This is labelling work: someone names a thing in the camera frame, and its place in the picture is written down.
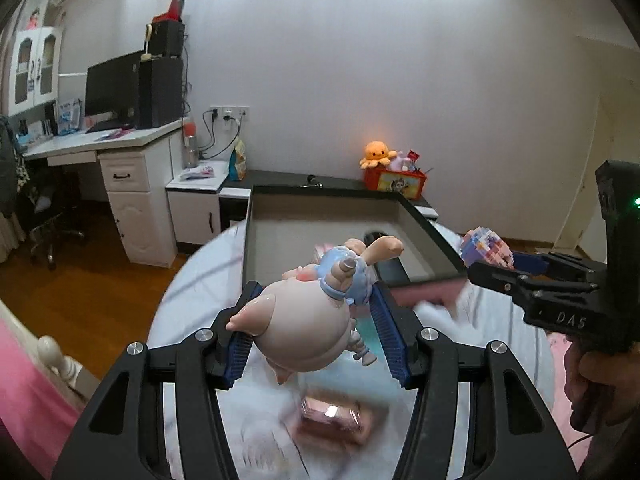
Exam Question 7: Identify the red toy box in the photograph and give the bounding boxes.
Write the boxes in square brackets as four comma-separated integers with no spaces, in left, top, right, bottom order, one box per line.
[364,166,427,202]

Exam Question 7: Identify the pink packet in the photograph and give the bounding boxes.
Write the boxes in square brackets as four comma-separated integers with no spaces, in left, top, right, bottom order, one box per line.
[180,162,217,182]

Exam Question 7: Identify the white drawer cabinet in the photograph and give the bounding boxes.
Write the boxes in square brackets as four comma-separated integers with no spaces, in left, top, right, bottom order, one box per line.
[97,135,181,268]

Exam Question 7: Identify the cream bed post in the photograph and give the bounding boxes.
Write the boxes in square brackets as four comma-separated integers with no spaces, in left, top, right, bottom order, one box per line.
[37,335,101,406]

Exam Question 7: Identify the black remote control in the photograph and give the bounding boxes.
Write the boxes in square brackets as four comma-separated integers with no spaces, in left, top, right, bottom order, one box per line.
[364,230,412,283]

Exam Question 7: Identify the person's right forearm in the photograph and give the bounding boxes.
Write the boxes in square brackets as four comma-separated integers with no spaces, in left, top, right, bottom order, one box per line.
[582,410,640,480]

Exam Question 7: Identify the white wall outlet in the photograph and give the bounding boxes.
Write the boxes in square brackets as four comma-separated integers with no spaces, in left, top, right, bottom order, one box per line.
[210,105,251,123]

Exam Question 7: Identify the pink cloth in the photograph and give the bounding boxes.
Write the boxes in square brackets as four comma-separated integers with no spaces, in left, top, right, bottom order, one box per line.
[546,334,593,473]

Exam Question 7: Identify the person's right hand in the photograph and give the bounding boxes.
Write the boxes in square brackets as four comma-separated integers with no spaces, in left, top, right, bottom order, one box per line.
[562,342,632,433]

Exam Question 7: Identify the black computer monitor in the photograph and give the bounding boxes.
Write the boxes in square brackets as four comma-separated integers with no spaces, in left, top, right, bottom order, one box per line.
[84,50,146,123]

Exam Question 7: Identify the white hutch cabinet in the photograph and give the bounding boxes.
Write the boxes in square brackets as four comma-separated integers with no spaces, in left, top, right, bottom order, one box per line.
[7,26,63,116]

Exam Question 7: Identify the cream door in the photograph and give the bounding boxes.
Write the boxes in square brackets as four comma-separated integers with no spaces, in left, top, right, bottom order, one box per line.
[562,35,640,257]

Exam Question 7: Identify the black speaker box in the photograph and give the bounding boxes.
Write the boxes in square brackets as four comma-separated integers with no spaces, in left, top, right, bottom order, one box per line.
[150,20,186,58]

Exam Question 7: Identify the black computer tower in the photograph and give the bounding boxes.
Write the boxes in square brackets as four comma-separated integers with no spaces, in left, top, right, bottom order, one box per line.
[137,56,185,130]

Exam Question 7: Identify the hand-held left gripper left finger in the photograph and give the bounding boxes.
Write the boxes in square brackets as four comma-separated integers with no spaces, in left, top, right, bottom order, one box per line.
[52,280,266,480]

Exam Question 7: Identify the pastel block toy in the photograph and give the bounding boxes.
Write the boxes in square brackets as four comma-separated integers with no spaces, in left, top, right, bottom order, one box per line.
[459,228,515,268]

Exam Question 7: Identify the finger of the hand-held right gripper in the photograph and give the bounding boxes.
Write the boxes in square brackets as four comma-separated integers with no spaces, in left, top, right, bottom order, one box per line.
[466,261,542,307]
[507,251,609,287]

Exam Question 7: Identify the pink pig doll figure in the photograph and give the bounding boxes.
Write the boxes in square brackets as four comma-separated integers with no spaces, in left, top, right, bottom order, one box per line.
[226,236,405,386]

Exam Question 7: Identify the red cap bottle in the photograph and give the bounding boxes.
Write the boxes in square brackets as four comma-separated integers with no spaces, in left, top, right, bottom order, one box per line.
[184,119,199,169]

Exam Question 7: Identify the black keyboard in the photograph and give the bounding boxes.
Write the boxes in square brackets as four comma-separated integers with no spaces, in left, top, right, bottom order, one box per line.
[91,120,135,134]

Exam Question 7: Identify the dark top side table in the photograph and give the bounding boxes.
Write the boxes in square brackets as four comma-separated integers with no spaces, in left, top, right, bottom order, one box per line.
[220,169,441,233]

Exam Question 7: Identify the snack bag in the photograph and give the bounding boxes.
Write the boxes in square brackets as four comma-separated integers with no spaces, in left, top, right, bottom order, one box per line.
[228,138,249,182]

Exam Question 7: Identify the white low cabinet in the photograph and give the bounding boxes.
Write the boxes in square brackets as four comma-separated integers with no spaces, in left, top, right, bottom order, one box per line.
[165,160,236,253]

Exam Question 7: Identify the black power cable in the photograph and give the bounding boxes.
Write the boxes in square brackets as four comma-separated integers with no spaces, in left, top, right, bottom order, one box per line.
[199,109,242,161]

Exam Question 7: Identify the dark hanging clothes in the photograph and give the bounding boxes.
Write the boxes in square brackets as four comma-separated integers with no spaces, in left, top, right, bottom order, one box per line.
[0,115,27,217]

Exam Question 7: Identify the dark green storage box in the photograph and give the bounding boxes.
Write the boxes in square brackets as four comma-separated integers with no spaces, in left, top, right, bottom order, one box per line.
[242,184,469,312]

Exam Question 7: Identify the orange octopus plush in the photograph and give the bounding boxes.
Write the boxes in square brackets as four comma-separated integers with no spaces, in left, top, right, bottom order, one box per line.
[359,141,398,170]

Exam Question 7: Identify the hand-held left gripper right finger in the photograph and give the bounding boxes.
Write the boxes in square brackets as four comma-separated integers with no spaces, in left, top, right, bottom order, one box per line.
[370,280,586,480]

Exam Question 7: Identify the red calendar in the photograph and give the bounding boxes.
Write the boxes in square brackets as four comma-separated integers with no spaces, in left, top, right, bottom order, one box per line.
[152,0,185,23]

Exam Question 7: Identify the black office chair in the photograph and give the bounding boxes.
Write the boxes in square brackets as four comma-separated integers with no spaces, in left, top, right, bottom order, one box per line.
[17,160,87,271]

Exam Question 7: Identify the blue white box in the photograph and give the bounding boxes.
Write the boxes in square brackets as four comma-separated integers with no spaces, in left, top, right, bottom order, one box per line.
[56,97,84,136]

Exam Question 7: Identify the striped white blanket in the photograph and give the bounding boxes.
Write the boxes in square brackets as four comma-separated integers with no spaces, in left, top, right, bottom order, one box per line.
[147,222,576,480]

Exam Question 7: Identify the pink round case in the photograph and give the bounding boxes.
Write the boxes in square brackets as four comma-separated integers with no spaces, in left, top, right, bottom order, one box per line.
[299,394,366,444]

